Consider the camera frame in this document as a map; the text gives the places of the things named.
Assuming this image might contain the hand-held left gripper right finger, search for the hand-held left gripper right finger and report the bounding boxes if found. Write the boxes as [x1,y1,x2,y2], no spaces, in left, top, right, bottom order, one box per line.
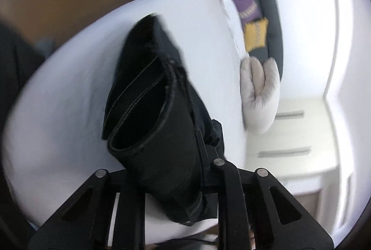
[195,120,334,250]

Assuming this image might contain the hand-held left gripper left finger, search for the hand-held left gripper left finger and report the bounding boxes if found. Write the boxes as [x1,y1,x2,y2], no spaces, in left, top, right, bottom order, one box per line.
[27,169,147,250]

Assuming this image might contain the black denim pants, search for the black denim pants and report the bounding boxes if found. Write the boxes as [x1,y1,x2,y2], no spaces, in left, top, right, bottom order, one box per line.
[101,14,224,226]

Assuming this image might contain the white wardrobe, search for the white wardrobe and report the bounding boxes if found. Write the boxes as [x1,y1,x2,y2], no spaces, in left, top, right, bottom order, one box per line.
[246,0,364,239]

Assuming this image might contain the folded beige duvet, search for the folded beige duvet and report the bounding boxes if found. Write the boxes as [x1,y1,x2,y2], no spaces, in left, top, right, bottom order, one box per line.
[239,55,281,135]

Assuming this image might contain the bed with white sheet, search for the bed with white sheet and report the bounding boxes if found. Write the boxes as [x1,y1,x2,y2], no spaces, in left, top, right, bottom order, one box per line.
[1,0,250,240]

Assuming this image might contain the yellow patterned cushion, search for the yellow patterned cushion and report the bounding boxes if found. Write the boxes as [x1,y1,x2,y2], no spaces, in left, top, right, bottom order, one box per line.
[243,18,269,53]

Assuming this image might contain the white pillow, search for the white pillow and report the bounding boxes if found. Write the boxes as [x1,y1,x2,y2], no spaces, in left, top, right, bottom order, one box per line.
[215,0,250,61]

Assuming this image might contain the grey padded headboard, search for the grey padded headboard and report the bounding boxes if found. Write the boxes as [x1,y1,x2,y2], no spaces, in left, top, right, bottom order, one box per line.
[216,0,285,72]

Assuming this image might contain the purple patterned cushion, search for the purple patterned cushion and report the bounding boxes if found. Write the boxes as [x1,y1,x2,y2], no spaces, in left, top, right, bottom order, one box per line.
[233,0,260,21]

